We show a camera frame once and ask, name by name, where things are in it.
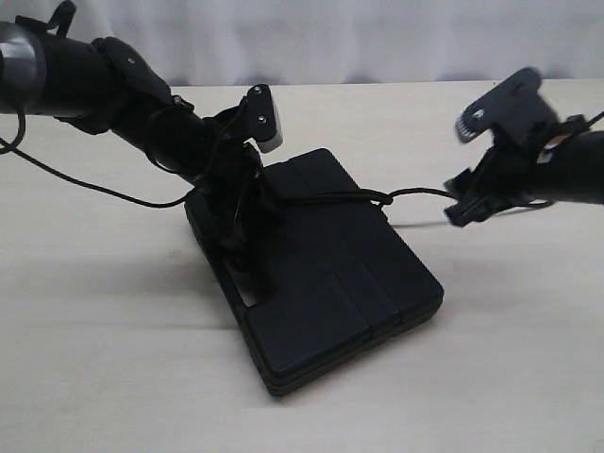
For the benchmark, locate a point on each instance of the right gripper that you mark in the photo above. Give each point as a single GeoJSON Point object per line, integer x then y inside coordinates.
{"type": "Point", "coordinates": [493, 184]}

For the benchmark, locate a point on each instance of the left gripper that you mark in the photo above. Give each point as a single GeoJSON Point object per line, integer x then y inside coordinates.
{"type": "Point", "coordinates": [225, 169]}

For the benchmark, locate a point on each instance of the black plastic carrying case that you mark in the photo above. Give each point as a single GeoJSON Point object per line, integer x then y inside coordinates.
{"type": "Point", "coordinates": [345, 282]}

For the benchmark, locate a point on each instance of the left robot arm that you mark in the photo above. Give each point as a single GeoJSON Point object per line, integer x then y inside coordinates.
{"type": "Point", "coordinates": [106, 86]}

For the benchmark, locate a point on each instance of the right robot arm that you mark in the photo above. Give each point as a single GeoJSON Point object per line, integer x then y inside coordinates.
{"type": "Point", "coordinates": [571, 171]}

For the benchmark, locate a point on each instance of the white backdrop curtain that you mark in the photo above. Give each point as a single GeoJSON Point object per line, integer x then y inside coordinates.
{"type": "Point", "coordinates": [225, 43]}

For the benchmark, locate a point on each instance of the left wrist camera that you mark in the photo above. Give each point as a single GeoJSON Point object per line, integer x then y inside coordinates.
{"type": "Point", "coordinates": [261, 122]}

